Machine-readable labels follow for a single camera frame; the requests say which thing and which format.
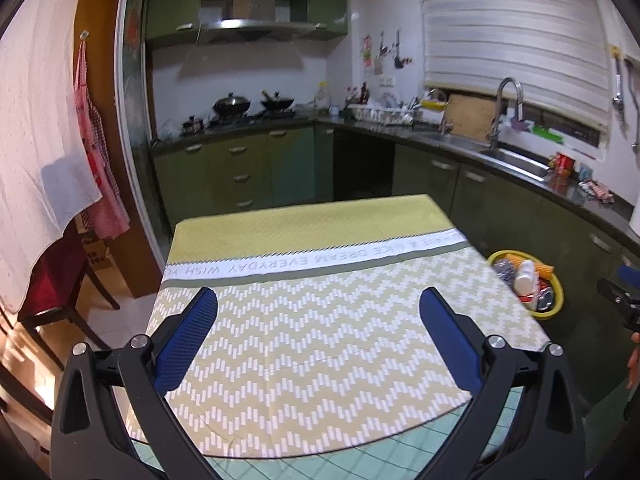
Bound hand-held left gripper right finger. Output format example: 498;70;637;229
415;286;586;480

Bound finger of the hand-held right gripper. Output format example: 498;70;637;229
596;264;640;311

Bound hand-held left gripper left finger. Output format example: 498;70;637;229
50;286;223;480

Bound yellow rimmed waste bin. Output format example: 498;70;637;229
486;249;565;322

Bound crushed red soda can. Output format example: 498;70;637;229
530;282;558;313

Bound clear plastic water bottle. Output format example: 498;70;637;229
514;259;537;296

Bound person's right hand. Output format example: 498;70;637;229
624;332;640;421

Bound small snack packets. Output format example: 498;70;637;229
577;180;613;205

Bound black countertop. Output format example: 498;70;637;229
150;110;640;248

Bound green zigzag patterned tablecloth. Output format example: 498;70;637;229
127;193;551;461

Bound printed cardboard box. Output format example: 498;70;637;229
80;232;111;273

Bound green sink cabinet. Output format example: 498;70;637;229
392;144;640;411

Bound dark wooden chair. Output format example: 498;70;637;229
17;215;121;351

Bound steel sink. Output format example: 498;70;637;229
415;132;551;181

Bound hanging steel ladle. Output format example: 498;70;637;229
610;45;628;126

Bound red checkered apron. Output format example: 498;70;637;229
74;40;132;241

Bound black built-in appliance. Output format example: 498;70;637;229
332;130;396;203

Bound green drawer cabinet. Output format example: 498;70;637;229
150;122;336;233

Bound steel faucet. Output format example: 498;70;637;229
487;77;525;150

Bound wooden cutting board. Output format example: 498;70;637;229
442;94;498;142

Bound yellow basket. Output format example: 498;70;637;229
420;89;448;113

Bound white dish rack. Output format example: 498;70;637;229
347;97;418;126

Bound gas stove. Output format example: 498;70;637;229
207;110;301;128

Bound black wok with lid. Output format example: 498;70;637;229
212;92;252;117

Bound hanging white cloth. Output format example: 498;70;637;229
0;0;103;313

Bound black open wok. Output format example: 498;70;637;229
260;91;297;113

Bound white window blind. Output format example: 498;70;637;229
415;0;612;133

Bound hanging kitchen utensils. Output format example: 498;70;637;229
360;30;416;73

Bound steel range hood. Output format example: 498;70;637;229
197;17;316;43

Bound brown wooden door frame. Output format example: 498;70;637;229
75;0;166;296

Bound green wall cabinet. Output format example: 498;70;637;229
145;0;349;46

